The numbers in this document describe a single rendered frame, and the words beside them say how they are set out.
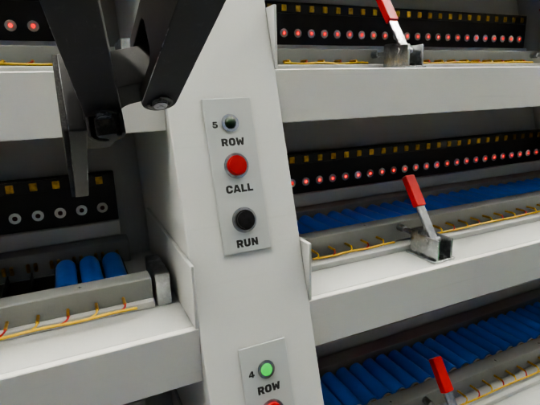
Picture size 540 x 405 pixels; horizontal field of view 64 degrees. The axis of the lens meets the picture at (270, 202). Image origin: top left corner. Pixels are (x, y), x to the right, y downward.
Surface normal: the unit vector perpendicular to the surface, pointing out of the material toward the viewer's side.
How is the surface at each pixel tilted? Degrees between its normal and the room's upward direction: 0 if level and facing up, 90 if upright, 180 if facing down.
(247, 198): 90
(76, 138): 165
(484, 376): 106
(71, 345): 16
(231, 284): 90
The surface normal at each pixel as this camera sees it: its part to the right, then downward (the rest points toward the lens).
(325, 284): -0.03, -0.97
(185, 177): 0.40, -0.06
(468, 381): 0.42, 0.22
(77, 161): 0.25, 0.94
